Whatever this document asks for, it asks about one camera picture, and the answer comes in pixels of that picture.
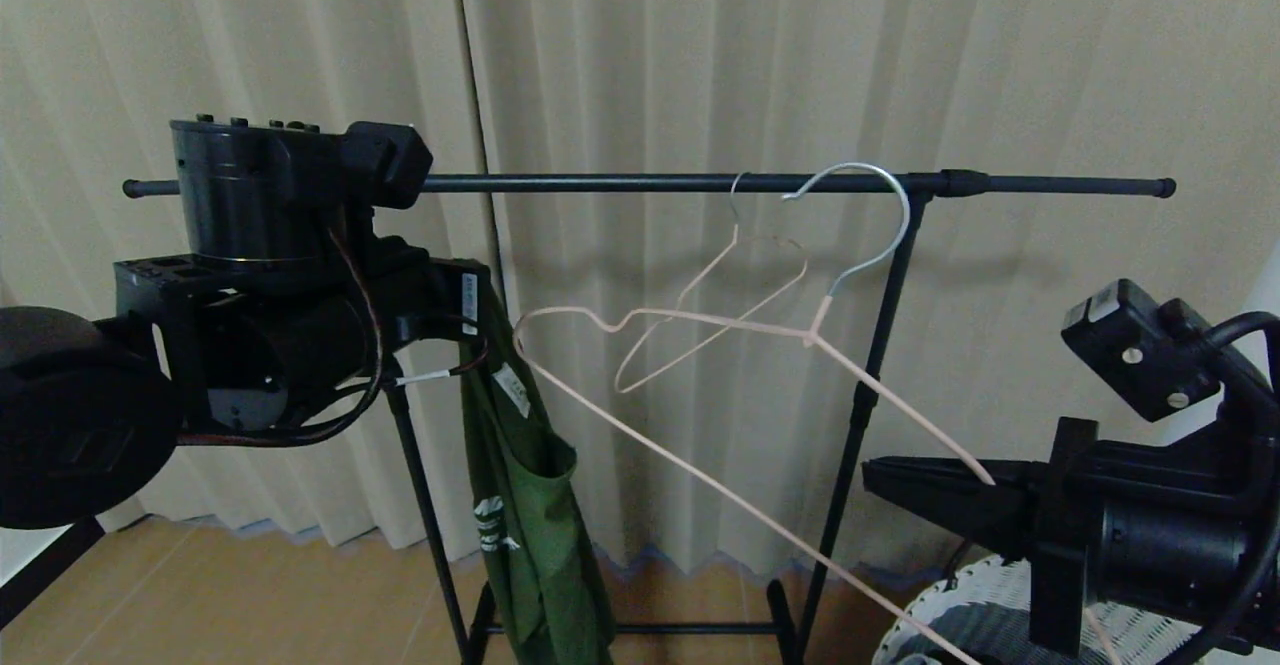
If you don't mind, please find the pink clothes hanger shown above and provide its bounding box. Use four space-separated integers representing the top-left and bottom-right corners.
511 161 1122 665
612 172 810 395

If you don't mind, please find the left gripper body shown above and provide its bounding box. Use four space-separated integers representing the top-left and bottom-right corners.
203 238 494 433

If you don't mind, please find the beige curtain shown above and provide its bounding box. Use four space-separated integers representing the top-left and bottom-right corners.
0 0 1280 588

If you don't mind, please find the white laundry basket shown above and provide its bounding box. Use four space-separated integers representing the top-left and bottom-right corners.
871 552 1280 665

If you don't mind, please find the black clothes rack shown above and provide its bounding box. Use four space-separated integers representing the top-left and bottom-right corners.
122 170 1178 665

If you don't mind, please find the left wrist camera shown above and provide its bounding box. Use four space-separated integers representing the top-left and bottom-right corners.
338 121 435 242

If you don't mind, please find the black cable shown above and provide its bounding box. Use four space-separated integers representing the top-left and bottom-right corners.
176 315 489 449
1185 311 1280 665

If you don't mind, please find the green long-sleeved shirt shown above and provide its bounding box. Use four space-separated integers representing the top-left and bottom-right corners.
457 278 617 665

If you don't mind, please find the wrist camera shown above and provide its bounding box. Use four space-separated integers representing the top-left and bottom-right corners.
338 121 435 242
1060 279 1265 468

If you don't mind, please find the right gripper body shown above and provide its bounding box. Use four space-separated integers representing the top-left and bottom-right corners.
1028 416 1280 657

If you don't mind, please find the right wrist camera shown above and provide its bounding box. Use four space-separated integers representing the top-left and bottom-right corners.
1060 279 1265 468

